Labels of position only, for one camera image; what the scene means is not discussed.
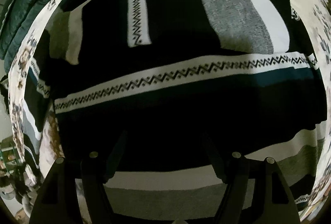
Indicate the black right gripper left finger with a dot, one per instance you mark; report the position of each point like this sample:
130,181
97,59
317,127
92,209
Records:
74,192

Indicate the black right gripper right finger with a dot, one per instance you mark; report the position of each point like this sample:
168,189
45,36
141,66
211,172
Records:
256,192

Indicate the black white patterned sweater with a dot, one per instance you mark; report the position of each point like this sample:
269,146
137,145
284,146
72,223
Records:
165,85

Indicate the white floral bed blanket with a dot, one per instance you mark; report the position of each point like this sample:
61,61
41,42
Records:
56,34

